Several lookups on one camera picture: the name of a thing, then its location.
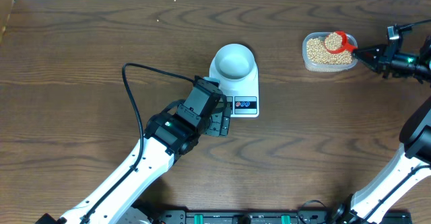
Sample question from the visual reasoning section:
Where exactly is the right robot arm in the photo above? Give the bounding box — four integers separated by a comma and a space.
329, 32, 430, 223

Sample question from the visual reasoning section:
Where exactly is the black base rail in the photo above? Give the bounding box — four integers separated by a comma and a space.
134, 209, 412, 224

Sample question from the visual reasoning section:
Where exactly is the left black cable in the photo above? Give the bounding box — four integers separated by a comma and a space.
79, 63, 196, 224

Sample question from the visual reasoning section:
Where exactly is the red plastic measuring scoop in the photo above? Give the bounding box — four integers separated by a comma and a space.
323, 31, 357, 54

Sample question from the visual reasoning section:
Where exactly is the light grey round bowl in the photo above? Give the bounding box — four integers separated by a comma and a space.
213, 44, 256, 80

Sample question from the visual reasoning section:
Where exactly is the clear plastic container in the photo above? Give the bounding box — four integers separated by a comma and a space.
302, 31, 358, 73

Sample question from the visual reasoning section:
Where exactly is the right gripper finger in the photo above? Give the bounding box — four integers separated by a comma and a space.
352, 44, 387, 59
357, 56, 381, 73

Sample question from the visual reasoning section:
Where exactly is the pile of soybeans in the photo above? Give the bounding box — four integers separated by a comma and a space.
306, 36, 352, 65

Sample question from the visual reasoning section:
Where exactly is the white digital kitchen scale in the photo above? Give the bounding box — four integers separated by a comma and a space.
209, 60, 259, 118

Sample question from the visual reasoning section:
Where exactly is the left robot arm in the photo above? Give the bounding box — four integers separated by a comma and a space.
37, 77, 228, 224

